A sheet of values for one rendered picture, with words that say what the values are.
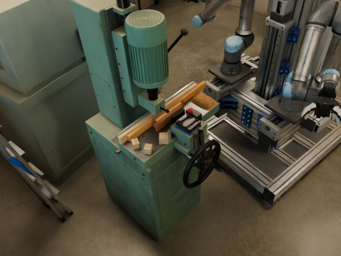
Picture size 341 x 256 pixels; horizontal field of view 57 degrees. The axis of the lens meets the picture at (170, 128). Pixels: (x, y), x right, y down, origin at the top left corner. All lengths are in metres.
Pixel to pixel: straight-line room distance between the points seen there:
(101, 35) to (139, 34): 0.25
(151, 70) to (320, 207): 1.73
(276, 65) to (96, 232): 1.67
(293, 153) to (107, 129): 1.45
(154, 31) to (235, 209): 1.56
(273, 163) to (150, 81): 1.36
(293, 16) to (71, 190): 2.01
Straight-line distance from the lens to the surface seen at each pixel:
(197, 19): 2.19
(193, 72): 3.67
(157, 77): 1.47
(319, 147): 2.71
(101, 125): 1.95
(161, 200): 1.95
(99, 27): 1.52
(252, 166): 2.44
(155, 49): 1.39
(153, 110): 1.64
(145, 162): 1.58
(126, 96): 1.71
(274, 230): 2.45
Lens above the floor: 2.12
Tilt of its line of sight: 45 degrees down
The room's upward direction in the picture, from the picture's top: 3 degrees counter-clockwise
